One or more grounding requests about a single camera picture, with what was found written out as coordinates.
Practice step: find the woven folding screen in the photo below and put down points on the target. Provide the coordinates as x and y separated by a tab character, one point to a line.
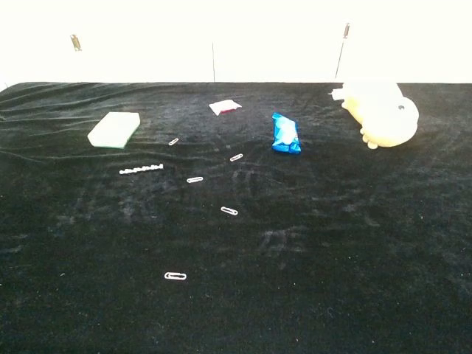
147	59

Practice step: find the black velvet tablecloth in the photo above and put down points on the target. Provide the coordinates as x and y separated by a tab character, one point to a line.
332	258

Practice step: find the red white candy packet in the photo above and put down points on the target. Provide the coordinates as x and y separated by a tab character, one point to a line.
223	106

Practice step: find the metal screen hinge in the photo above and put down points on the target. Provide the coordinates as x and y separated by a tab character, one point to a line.
346	30
75	42

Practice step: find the blue cookie packet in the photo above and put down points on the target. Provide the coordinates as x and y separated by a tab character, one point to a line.
285	134

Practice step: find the paper clip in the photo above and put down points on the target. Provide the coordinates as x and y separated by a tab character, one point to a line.
236	157
194	179
173	141
175	276
229	211

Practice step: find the yellow plush duck toy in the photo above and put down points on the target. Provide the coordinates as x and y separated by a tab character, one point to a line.
383	114

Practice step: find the silver bead chain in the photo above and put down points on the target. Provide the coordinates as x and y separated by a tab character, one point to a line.
142	169

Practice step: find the yellow green sponge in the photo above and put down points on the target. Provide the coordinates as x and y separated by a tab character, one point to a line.
114	129

